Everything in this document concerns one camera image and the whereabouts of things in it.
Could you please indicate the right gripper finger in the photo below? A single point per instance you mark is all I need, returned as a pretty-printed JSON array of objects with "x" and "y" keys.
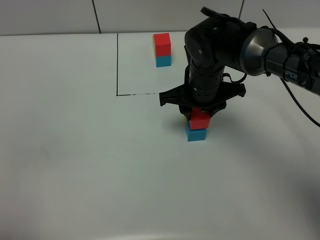
[
  {"x": 212, "y": 111},
  {"x": 186, "y": 111}
]

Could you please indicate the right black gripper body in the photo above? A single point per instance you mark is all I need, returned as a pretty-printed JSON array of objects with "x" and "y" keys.
[{"x": 211, "y": 101}]

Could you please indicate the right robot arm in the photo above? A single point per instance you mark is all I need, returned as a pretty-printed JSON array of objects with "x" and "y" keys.
[{"x": 223, "y": 41}]

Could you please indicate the blue template cube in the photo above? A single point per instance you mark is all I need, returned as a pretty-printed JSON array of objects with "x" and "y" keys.
[{"x": 163, "y": 61}]

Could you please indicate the red template cube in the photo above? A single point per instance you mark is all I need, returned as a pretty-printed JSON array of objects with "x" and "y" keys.
[{"x": 162, "y": 44}]

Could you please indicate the yellow template cube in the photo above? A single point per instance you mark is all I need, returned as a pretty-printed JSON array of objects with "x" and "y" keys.
[{"x": 153, "y": 46}]

